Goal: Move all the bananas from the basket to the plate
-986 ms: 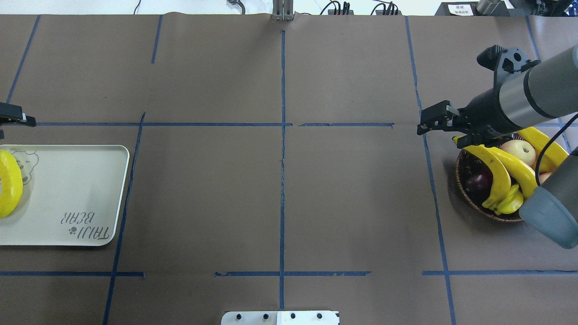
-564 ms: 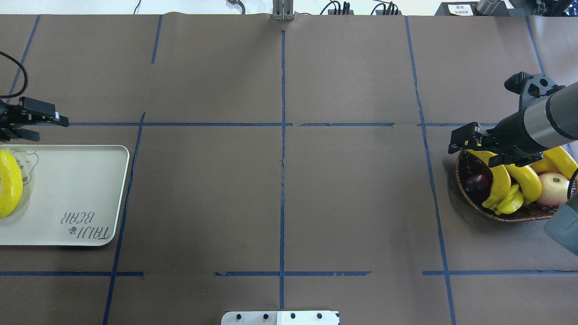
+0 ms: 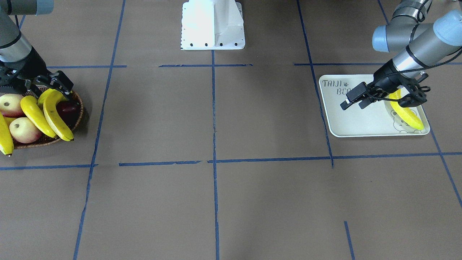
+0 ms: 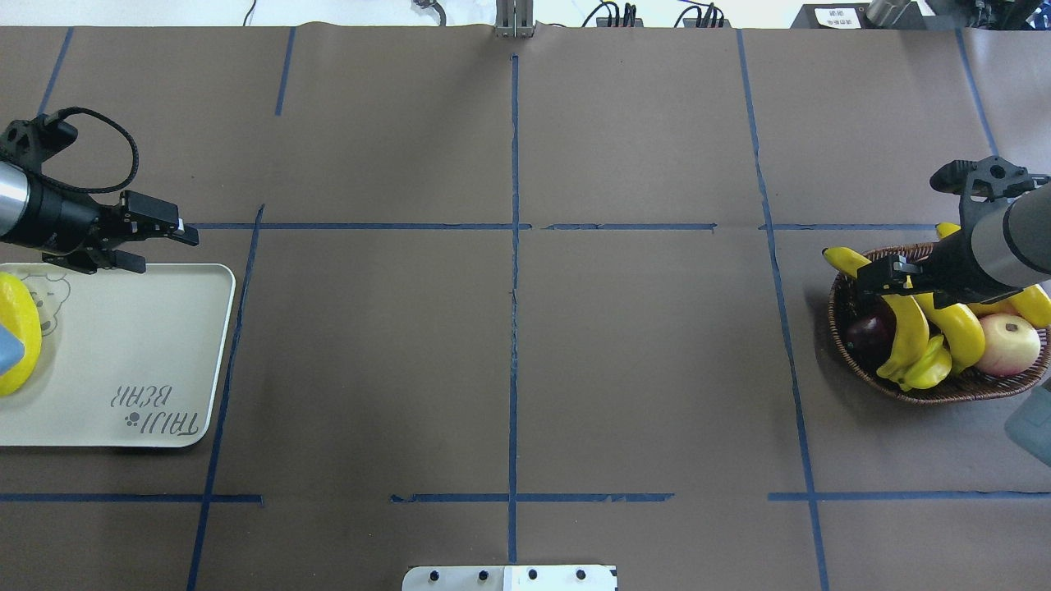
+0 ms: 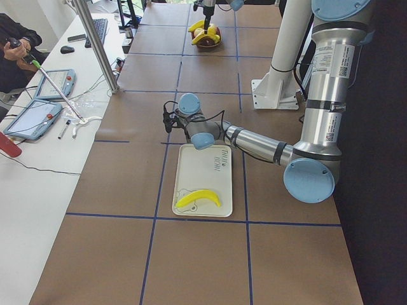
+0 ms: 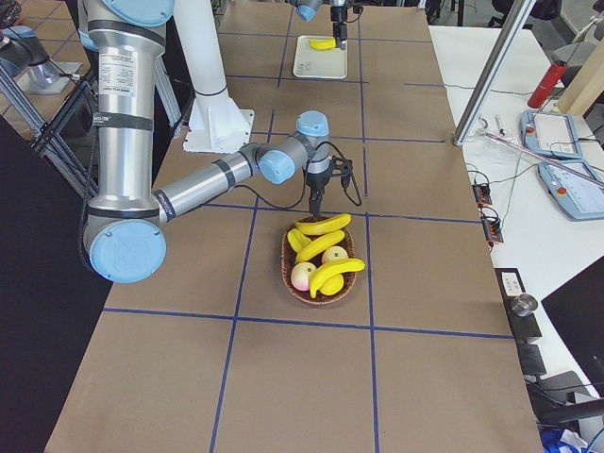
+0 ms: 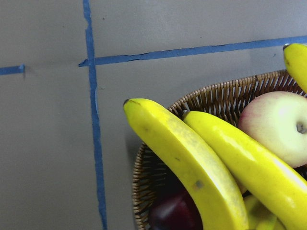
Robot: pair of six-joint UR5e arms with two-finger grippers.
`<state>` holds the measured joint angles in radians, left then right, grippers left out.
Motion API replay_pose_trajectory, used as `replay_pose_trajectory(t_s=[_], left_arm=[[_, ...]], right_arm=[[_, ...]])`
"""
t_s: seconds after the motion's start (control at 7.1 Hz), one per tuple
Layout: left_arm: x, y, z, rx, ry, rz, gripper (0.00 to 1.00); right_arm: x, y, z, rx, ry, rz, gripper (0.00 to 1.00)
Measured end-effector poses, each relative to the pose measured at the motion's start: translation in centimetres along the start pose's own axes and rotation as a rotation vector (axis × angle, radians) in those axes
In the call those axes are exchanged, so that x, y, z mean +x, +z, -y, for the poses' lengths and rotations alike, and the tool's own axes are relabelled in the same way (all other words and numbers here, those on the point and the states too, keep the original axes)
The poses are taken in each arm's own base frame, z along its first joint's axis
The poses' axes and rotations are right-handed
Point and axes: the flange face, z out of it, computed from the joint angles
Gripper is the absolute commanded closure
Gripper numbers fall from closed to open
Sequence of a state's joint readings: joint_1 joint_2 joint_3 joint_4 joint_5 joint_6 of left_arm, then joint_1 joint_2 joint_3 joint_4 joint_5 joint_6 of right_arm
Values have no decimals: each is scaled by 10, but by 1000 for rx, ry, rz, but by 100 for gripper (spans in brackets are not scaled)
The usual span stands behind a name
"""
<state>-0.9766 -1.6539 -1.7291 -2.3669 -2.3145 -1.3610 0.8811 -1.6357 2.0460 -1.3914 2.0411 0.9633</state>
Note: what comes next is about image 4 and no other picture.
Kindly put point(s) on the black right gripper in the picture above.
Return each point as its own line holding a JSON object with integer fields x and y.
{"x": 955, "y": 272}

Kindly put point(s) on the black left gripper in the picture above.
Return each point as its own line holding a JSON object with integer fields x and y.
{"x": 59, "y": 218}

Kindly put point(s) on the yellow banana moved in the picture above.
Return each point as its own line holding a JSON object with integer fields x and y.
{"x": 21, "y": 334}
{"x": 911, "y": 331}

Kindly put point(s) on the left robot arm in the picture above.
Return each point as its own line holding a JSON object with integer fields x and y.
{"x": 108, "y": 195}

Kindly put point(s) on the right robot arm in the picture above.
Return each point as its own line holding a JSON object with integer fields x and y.
{"x": 1002, "y": 248}

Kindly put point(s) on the brown wicker basket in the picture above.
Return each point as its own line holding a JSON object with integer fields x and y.
{"x": 844, "y": 306}

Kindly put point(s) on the yellow banana in basket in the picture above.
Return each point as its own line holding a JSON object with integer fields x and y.
{"x": 961, "y": 329}

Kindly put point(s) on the yellow banana basket edge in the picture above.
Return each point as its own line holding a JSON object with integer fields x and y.
{"x": 1031, "y": 304}

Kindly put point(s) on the yellow starfruit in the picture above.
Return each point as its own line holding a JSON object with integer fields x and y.
{"x": 932, "y": 368}

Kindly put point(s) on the white bear tray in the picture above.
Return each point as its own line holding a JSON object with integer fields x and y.
{"x": 128, "y": 360}

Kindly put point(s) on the aluminium frame post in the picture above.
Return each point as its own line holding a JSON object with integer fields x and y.
{"x": 514, "y": 19}

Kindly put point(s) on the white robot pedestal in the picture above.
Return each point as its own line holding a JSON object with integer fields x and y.
{"x": 512, "y": 577}

